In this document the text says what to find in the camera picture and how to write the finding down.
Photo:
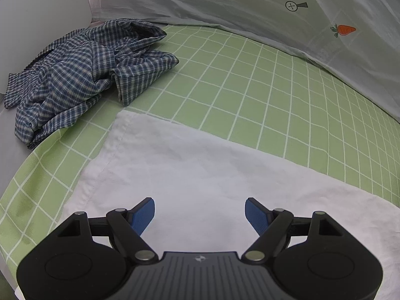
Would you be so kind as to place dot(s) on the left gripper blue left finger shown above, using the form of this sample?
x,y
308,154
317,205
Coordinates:
x,y
126,227

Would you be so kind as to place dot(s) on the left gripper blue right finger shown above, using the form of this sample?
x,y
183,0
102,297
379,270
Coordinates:
x,y
272,227

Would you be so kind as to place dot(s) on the white garment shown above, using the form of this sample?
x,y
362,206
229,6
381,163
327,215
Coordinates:
x,y
344,241

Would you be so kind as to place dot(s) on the blue plaid shirt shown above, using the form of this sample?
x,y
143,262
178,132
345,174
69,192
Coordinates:
x,y
68,77

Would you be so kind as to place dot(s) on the grey carrot print quilt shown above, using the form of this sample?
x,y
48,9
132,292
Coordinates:
x,y
356,40

